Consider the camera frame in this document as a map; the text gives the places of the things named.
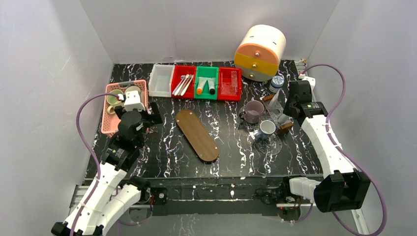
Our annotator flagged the red cap toothpaste tube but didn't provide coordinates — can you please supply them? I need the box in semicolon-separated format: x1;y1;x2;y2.
268;88;281;110

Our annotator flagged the clear wooden-ended toothbrush holder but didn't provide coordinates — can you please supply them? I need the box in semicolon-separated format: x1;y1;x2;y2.
262;94;294;137

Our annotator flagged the white toothbrush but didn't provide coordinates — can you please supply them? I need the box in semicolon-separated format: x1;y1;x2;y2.
172;75;186;95
178;75;194;96
175;74;189;96

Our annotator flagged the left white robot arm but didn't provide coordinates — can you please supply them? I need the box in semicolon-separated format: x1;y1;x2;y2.
51;102;162;236

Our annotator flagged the red toothbrush bin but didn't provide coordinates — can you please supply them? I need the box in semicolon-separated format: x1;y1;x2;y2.
171;65;197;99

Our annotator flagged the brown oval wooden tray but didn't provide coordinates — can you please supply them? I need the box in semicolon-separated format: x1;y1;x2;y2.
175;110;220;162

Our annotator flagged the orange cap toothpaste tube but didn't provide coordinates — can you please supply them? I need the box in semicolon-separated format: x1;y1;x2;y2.
196;78;207;95

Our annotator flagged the clear oval acrylic tray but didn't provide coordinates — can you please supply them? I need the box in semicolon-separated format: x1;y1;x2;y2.
239;110;282;155

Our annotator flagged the green toothpaste bin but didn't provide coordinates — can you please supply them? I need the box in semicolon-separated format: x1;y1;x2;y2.
194;66;219;100

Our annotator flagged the black cap toothpaste tube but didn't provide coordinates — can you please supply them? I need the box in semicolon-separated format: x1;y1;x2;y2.
208;78;216;95

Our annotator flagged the green ceramic mug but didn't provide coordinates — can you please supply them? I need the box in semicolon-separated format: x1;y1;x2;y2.
106;89;125;115

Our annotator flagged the pink plastic basket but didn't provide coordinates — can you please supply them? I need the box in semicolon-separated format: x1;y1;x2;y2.
101;80;149;138

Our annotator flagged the cream ceramic mug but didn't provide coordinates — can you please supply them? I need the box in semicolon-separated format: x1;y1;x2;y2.
124;86;142;97

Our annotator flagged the blue white small jar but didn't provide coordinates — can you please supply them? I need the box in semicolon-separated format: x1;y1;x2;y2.
269;75;285;93

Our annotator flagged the white plastic bin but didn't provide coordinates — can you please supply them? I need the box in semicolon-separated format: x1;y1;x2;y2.
148;64;175;97

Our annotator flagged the purple ceramic mug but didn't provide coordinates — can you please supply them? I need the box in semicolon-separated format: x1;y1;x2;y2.
238;100;265;124

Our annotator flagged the round drawer cabinet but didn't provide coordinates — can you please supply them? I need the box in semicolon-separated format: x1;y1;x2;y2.
234;25;286;82

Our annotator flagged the clear acrylic holder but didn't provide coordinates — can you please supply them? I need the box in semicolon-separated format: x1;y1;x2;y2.
222;71;238;95

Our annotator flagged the red holder bin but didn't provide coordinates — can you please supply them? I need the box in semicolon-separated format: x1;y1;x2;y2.
217;67;242;101

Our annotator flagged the black front base bar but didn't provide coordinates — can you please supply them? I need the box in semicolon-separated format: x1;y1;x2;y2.
148;177;310;220

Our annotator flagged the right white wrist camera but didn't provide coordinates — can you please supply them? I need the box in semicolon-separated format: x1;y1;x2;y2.
298;73;316;91

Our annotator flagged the aluminium side rail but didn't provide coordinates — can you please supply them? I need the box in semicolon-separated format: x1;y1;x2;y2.
295;59;370;236

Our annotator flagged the white blue-handled mug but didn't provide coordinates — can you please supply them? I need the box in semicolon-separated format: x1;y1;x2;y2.
254;120;276;141

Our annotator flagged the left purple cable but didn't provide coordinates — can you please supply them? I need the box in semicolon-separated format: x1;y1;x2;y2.
69;92;154;236

